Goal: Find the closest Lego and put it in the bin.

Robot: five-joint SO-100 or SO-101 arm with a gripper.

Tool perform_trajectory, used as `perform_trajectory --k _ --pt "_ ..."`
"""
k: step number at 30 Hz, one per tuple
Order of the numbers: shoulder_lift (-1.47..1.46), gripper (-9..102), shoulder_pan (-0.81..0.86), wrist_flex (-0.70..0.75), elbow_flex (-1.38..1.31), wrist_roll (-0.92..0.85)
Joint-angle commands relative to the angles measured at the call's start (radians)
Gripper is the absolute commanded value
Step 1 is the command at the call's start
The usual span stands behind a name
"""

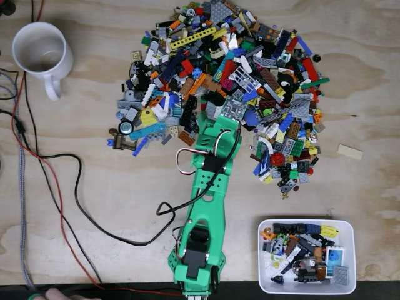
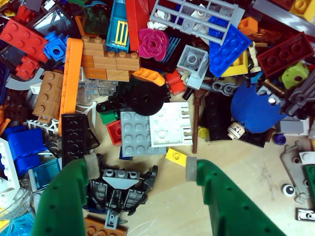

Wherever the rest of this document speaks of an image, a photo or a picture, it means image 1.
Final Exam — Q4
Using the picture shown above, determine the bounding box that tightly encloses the brown Lego piece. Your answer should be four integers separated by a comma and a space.
108, 127, 138, 151

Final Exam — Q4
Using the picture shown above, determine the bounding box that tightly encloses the black Lego wheel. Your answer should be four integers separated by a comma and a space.
117, 120, 135, 136

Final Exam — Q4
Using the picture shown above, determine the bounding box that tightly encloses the large grey Lego plate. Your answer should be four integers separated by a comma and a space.
286, 93, 312, 118

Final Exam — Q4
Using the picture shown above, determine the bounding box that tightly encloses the long green Lego plate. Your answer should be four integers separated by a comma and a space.
301, 76, 331, 90

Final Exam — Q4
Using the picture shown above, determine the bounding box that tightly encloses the white Lego arch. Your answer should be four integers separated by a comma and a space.
257, 139, 275, 157

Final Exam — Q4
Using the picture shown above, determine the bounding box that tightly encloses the grey square Lego plate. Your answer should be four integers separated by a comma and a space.
332, 265, 350, 286

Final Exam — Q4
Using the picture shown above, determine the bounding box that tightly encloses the black Lego plate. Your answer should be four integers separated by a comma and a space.
179, 95, 198, 131

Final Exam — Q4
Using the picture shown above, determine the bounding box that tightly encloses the white plastic bin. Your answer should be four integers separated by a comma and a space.
257, 219, 358, 296

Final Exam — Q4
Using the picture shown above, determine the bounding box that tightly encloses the grey Lego wedge plate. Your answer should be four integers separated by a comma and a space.
209, 0, 235, 24

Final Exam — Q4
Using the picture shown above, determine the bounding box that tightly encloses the blue Lego dome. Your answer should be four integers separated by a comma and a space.
242, 111, 260, 128

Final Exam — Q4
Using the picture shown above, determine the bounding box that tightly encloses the orange Lego brick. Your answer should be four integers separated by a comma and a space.
177, 129, 198, 147

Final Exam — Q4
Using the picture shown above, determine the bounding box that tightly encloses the yellow Lego wedge piece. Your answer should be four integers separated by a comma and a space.
139, 108, 159, 128

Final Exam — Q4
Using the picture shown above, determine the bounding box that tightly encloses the red round Lego gear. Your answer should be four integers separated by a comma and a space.
270, 152, 286, 167

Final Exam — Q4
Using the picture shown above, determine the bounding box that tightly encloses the brown Lego plate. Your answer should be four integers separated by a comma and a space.
259, 67, 282, 91

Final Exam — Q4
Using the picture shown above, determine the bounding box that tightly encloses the long red Lego brick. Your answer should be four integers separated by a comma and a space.
301, 57, 319, 82

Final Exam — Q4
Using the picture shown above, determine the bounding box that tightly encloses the tan Lego plate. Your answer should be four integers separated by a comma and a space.
336, 143, 365, 161

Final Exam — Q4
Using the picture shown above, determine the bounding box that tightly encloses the long red cable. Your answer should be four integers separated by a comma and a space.
11, 71, 184, 297

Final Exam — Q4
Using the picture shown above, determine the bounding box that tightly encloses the white Lego panel blue print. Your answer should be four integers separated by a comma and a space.
324, 246, 344, 279

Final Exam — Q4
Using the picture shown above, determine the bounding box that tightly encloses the blue Lego flag with lightning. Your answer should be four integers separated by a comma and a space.
252, 149, 271, 176

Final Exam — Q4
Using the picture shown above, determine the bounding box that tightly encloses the long orange Lego plate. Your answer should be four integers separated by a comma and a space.
182, 73, 208, 101

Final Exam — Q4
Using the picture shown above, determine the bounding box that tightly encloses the person's hand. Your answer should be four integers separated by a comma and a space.
43, 287, 94, 300

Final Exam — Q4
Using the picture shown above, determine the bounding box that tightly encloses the black object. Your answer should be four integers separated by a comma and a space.
0, 0, 16, 17

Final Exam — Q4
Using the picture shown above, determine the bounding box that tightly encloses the short red cable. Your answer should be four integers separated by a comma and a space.
34, 0, 45, 23

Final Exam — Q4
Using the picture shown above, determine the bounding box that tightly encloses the yellow Lego beam with holes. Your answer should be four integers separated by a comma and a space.
170, 26, 218, 51

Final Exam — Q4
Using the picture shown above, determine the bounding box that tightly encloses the small blue Lego plate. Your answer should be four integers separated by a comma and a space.
131, 137, 150, 157

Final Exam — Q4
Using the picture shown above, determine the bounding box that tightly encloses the thin black cable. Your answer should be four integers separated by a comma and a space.
23, 71, 103, 284

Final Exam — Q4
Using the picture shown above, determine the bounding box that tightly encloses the black Lego chassis piece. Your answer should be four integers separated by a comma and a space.
272, 222, 306, 234

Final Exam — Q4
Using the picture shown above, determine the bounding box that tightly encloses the grey braided cable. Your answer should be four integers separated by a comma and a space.
0, 73, 36, 291

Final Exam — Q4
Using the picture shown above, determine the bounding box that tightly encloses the white red black servo cable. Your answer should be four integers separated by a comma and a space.
175, 128, 234, 176

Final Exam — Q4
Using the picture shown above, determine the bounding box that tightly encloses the light blue Lego plate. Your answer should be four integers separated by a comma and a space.
129, 121, 168, 141

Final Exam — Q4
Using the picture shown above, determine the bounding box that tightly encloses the long blue Lego plate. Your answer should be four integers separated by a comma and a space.
296, 36, 313, 57

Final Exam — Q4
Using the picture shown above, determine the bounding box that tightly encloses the grey printed Lego tile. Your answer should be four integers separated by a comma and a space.
220, 96, 249, 121

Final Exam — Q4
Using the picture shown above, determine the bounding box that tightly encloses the white Lego window panel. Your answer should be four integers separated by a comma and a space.
232, 65, 262, 94

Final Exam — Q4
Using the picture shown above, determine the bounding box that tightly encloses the yellow Lego piece with hole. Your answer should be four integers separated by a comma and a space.
319, 224, 340, 238

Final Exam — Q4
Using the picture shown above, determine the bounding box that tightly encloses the long black cable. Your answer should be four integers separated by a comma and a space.
0, 107, 196, 248

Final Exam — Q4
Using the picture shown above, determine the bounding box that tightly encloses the white ceramic mug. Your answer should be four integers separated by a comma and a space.
11, 21, 74, 102

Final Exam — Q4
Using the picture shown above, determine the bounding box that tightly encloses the short red Lego brick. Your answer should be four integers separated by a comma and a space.
179, 59, 195, 78

